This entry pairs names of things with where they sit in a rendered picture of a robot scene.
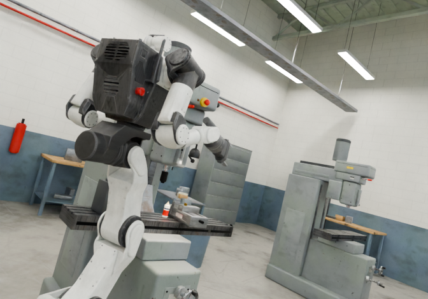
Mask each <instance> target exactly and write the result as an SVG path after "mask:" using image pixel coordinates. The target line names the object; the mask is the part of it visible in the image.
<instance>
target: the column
mask: <svg viewBox="0 0 428 299"><path fill-rule="evenodd" d="M145 158H146V165H147V173H148V184H149V185H153V192H152V204H153V205H154V202H155V198H156V194H157V190H158V187H159V183H160V177H161V173H162V170H163V165H162V164H161V163H157V162H154V161H151V159H150V156H149V155H145ZM107 170H108V165H106V164H103V163H98V162H90V161H85V165H84V168H83V172H82V176H81V178H80V182H79V185H78V189H77V192H76V196H75V200H74V203H73V205H83V206H90V207H91V206H92V202H93V199H94V195H95V192H96V188H97V184H98V181H99V179H106V178H107ZM97 235H98V233H97V231H91V230H71V229H70V228H69V227H68V226H67V227H66V231H65V234H64V238H63V241H62V245H61V249H60V251H59V255H58V259H57V263H56V265H55V269H54V272H53V276H52V277H54V279H55V280H56V282H57V284H58V285H59V287H60V288H61V289H63V288H67V287H70V286H73V284H74V283H75V282H76V281H77V279H78V278H79V276H80V275H81V273H82V272H83V270H84V269H85V267H86V266H87V264H88V263H89V261H90V260H91V258H92V257H93V255H94V242H95V239H96V238H97Z"/></svg>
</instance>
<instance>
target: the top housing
mask: <svg viewBox="0 0 428 299"><path fill-rule="evenodd" d="M204 97H205V98H207V99H209V100H210V104H209V105H208V106H207V107H202V106H201V105H200V100H201V99H202V98H204ZM219 97H220V90H219V89H217V88H215V87H213V86H211V85H209V84H207V83H205V82H203V83H202V84H201V85H200V86H199V87H197V88H195V89H194V92H193V94H192V97H191V100H190V102H189V104H190V105H194V107H195V108H197V109H200V110H202V111H209V112H214V111H216V108H217V104H218V99H219ZM197 99H199V102H198V101H197Z"/></svg>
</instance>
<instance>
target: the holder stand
mask: <svg viewBox="0 0 428 299"><path fill-rule="evenodd" d="M108 193H109V185H108V178H106V179H99V181H98V184H97V188H96V192H95V195H94V199H93V202H92V206H91V210H93V211H95V212H97V213H98V214H100V215H102V213H104V212H105V211H106V209H107V204H108Z"/></svg>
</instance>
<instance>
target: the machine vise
mask: <svg viewBox="0 0 428 299"><path fill-rule="evenodd" d="M179 204H180V202H176V201H173V202H172V204H170V209H169V213H168V215H169V216H171V217H172V218H174V219H176V220H178V221H180V222H181V223H183V224H185V225H187V226H189V227H197V228H206V227H207V224H208V218H207V217H205V216H202V215H200V214H198V213H193V212H182V211H180V210H178V206H179ZM199 220H201V221H203V222H204V224H201V223H200V222H199Z"/></svg>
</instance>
